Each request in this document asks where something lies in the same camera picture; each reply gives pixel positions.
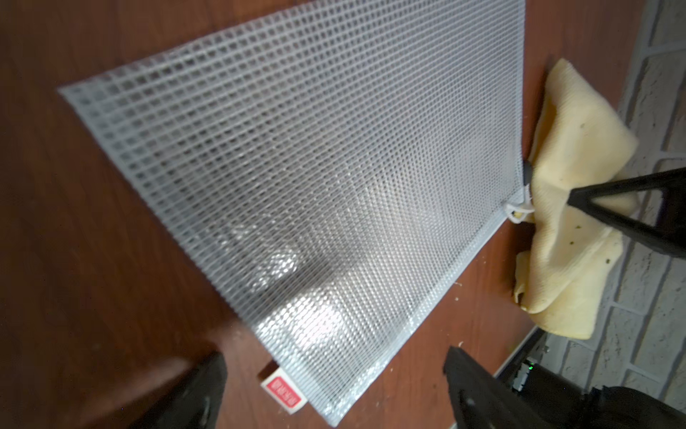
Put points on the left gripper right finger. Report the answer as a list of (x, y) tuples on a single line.
[(479, 400)]

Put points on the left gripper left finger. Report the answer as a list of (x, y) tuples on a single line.
[(194, 402)]

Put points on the yellow cleaning cloth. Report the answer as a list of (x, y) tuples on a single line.
[(579, 141)]

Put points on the white mesh document bag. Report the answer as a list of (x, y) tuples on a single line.
[(332, 168)]

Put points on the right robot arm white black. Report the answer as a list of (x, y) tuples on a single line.
[(619, 407)]

